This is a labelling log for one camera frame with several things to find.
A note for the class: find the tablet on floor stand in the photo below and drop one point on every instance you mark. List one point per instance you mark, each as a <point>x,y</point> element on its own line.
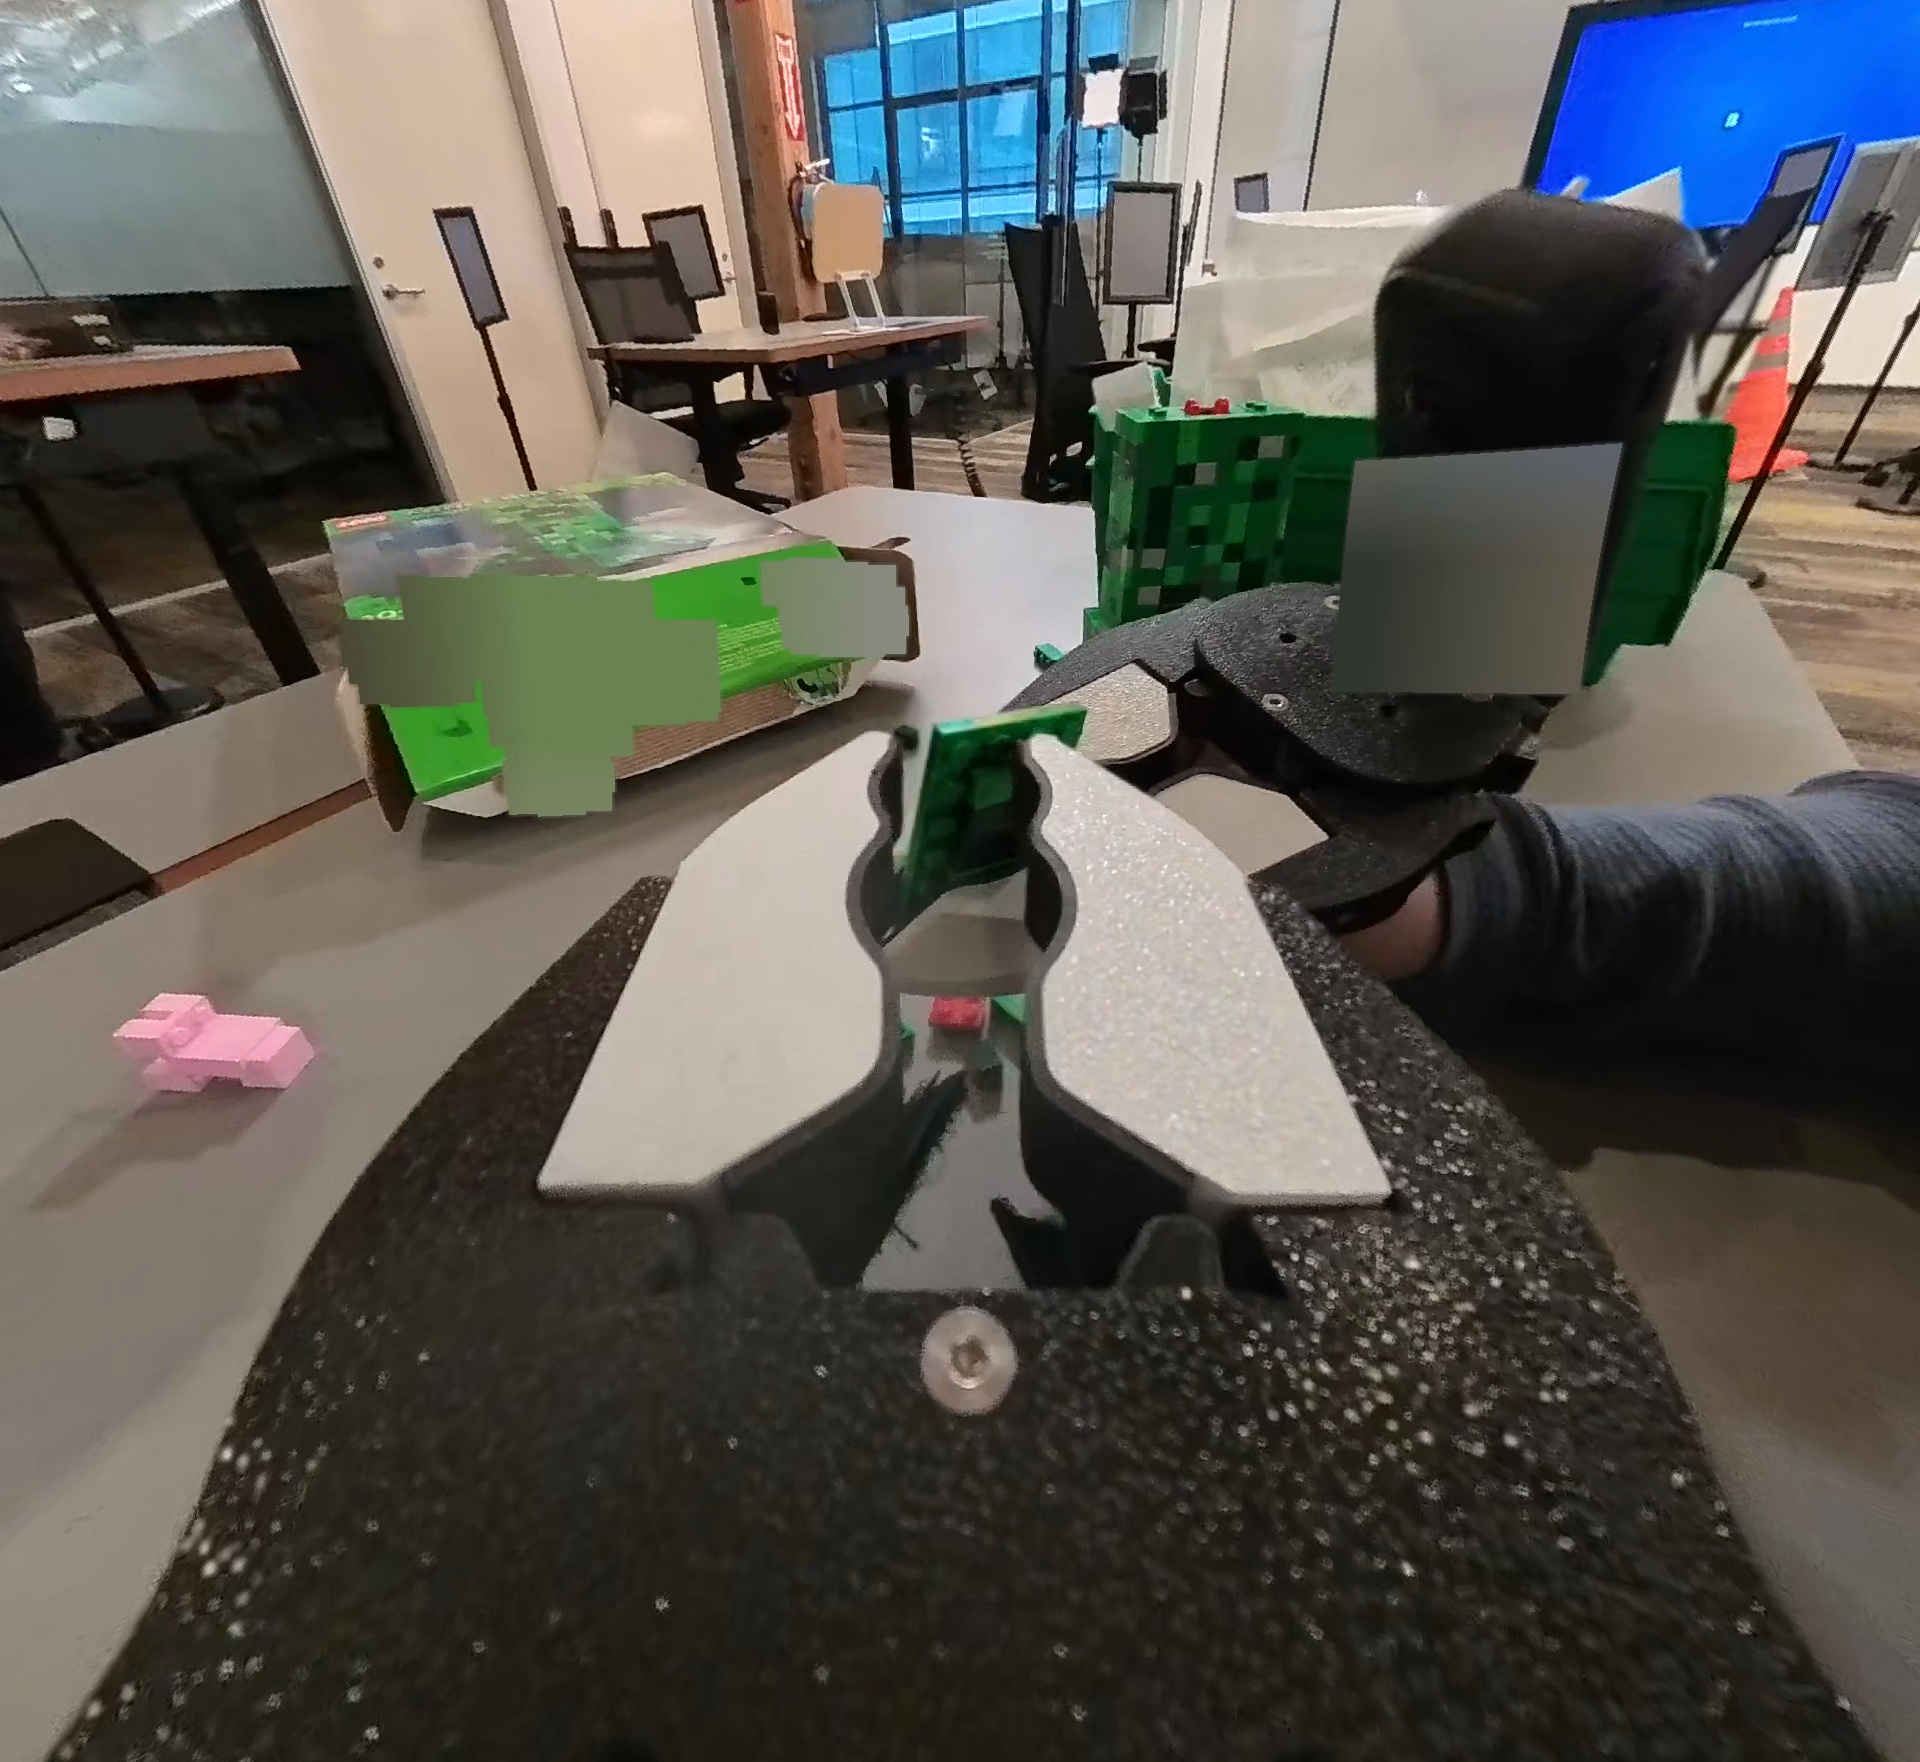
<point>471,264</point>

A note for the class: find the wooden pillar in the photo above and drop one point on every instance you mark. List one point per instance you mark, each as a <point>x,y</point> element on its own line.
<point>757,67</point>

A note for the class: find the black flat box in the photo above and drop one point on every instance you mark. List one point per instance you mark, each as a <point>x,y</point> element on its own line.
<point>61,330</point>

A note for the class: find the green toy box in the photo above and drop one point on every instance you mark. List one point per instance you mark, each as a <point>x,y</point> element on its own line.
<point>600,533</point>

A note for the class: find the orange traffic cone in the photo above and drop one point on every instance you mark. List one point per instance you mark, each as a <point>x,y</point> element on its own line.
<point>1767,411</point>

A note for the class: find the person's right forearm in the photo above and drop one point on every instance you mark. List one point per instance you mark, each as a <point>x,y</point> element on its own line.
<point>1681,892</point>

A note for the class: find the black music stand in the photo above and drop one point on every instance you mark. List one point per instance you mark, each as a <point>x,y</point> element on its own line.
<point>1868,210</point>

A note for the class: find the small white light panel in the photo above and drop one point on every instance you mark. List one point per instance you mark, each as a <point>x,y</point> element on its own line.
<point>1103,99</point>

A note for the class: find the small black studio light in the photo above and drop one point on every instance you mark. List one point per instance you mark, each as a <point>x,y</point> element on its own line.
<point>1147,99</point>

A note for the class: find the white plastic bag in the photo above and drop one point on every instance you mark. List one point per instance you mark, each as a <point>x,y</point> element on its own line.
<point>1289,292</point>

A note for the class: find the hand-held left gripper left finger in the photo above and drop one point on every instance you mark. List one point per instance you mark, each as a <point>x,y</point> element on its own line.
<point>735,982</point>

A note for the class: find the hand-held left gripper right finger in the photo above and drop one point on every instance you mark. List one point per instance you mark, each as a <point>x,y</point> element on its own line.
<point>1201,996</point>

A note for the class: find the brown desk dark frame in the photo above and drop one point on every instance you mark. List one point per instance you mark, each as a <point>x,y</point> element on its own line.
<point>135,369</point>

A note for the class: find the beige door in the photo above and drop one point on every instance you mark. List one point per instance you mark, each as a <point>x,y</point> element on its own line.
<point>345,142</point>

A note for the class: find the blue-screen wall monitor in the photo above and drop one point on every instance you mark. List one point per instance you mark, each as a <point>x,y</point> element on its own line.
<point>1681,97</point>

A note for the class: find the green studded brick plate assembly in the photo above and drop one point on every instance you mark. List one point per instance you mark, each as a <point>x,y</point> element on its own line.
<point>969,817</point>

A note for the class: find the large green pixel brick model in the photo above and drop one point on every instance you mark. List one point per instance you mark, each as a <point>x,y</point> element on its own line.
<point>1185,517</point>

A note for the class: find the grey desk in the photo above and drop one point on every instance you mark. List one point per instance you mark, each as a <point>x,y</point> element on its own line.
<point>150,1191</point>

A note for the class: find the pink brick pig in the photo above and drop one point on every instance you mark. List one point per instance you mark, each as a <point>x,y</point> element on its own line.
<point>225,1039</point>

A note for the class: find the person's right hand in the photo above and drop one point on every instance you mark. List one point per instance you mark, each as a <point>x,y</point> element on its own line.
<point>1411,929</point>

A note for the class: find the wooden desk with black legs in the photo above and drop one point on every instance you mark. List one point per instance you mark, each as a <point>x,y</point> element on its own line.
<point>840,337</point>

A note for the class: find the fire extinguisher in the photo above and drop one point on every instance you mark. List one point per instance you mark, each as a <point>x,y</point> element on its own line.
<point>806,225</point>

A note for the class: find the red small brick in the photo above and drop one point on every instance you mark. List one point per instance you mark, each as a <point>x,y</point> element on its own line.
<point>956,1015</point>

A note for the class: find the light panel on stand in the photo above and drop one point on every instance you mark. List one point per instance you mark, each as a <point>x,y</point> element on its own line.
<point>1145,240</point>

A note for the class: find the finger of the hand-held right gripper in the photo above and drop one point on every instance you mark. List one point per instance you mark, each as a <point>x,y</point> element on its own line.
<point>1245,808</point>
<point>1138,720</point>

